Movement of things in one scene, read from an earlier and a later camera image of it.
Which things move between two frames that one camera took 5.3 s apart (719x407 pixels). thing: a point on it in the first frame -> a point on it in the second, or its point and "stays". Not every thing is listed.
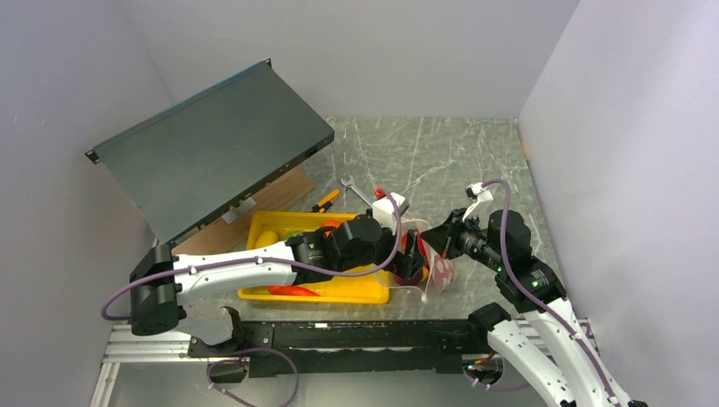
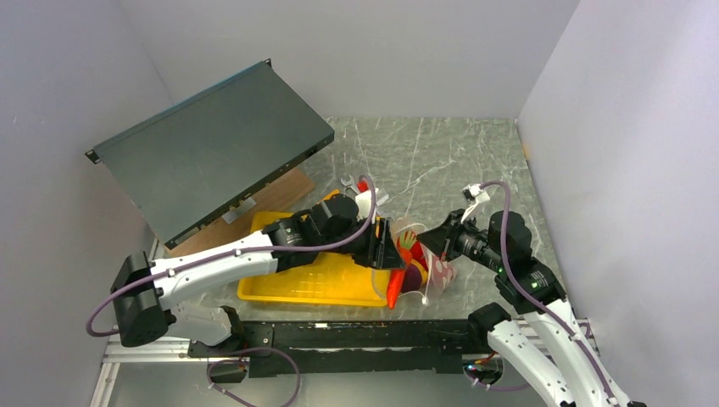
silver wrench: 350,184 stays
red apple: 443,270 stays
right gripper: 439,236 stays
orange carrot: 290,290 -> 396,279
